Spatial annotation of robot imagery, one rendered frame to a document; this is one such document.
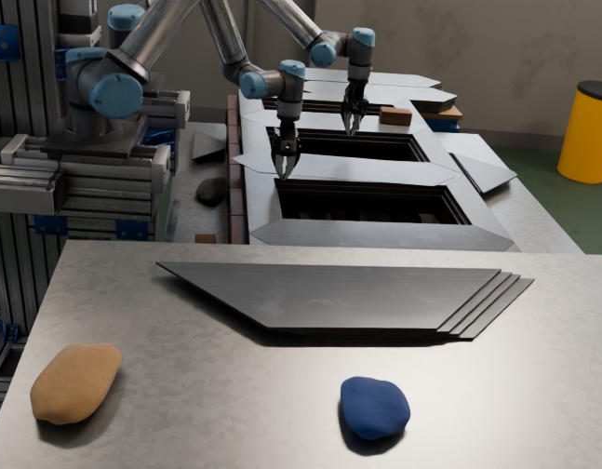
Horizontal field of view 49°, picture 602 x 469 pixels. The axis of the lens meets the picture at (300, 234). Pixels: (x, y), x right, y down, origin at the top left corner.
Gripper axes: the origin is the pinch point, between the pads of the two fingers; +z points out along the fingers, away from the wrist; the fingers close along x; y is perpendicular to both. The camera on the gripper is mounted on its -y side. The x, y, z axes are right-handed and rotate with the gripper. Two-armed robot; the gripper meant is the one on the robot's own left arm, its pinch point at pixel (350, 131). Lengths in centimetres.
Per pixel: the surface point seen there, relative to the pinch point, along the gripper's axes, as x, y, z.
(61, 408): -64, 150, -16
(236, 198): -39, 35, 10
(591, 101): 190, -179, 39
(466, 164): 48, -9, 14
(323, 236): -16, 63, 6
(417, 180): 19.0, 24.8, 6.4
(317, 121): -8.1, -25.1, 5.8
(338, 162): -5.4, 13.1, 6.0
